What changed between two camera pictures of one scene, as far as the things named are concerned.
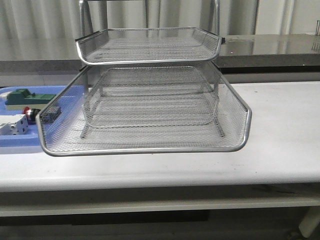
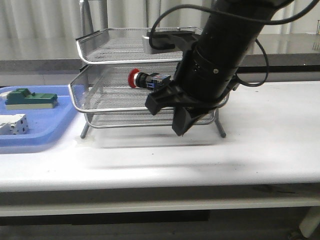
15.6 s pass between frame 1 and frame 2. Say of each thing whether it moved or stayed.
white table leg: stayed
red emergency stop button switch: moved
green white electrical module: stayed
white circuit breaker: stayed
